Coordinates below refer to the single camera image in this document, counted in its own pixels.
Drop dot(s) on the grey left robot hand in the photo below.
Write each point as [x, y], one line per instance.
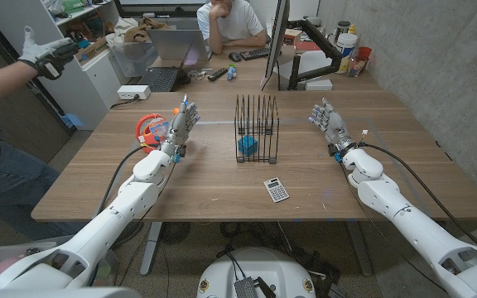
[178, 126]

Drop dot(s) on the seated person in white shirt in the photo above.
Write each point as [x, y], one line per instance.
[232, 20]

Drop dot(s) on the white pocket calculator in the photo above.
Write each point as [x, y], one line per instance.
[276, 190]

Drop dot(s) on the white and black glove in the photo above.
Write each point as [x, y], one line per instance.
[46, 56]

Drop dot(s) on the white power strip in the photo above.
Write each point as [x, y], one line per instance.
[133, 92]

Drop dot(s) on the slim black keyboard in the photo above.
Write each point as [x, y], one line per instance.
[255, 54]

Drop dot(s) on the small blue figure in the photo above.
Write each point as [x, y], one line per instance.
[232, 72]

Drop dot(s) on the grey table leg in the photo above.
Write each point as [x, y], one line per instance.
[359, 248]
[150, 248]

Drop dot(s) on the orange tape reel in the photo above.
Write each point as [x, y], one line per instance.
[149, 132]

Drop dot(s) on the white plastic tub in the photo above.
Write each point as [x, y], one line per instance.
[346, 47]

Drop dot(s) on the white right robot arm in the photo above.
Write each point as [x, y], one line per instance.
[416, 232]

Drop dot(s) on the orange cardboard box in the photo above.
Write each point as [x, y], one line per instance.
[292, 37]

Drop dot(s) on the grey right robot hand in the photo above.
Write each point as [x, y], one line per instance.
[334, 124]

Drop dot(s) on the brown cloth bundle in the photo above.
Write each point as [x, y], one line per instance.
[141, 33]

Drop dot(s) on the blue cube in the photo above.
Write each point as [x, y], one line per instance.
[247, 145]

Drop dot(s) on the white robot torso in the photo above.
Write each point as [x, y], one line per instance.
[259, 265]

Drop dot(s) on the computer monitor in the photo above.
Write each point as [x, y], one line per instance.
[278, 37]

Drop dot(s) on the flat white box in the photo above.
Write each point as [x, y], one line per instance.
[318, 85]

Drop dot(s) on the clear plastic bin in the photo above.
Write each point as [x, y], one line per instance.
[133, 60]

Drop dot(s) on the black floor fan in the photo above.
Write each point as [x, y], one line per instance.
[175, 232]

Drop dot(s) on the black remote control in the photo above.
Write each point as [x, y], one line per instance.
[217, 74]

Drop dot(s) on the small orange ball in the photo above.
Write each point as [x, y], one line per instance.
[176, 111]

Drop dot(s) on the clear glass container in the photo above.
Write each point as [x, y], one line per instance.
[356, 68]

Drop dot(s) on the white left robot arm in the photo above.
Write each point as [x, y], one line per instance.
[114, 219]

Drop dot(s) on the red cup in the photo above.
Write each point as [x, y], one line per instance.
[364, 53]

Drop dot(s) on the silver laptop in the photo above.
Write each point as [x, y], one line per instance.
[176, 43]

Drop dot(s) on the white shelf cabinet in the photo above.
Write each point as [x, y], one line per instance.
[97, 83]

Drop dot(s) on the black computer mouse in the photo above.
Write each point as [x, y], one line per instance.
[234, 57]

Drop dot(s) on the dark lidded jar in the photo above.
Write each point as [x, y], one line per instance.
[342, 30]

